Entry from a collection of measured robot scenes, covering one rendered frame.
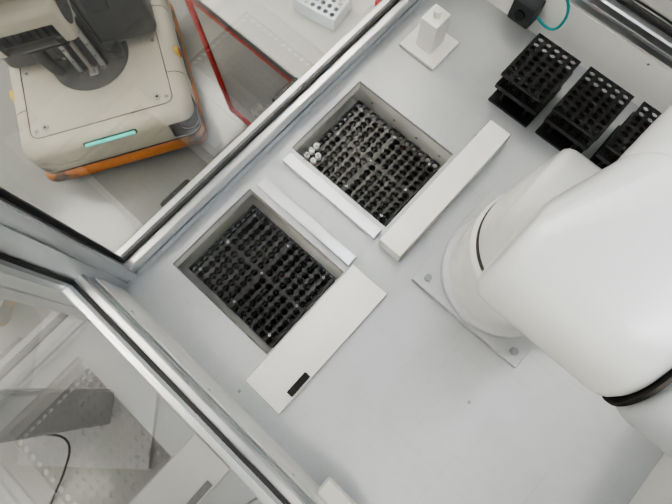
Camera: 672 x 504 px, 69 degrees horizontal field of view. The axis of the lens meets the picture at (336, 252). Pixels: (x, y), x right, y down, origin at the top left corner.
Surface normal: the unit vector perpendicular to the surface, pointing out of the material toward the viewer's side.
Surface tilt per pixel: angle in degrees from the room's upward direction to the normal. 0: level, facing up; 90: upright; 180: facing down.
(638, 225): 10
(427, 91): 0
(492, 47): 0
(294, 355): 0
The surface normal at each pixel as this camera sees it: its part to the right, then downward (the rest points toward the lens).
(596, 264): -0.13, -0.12
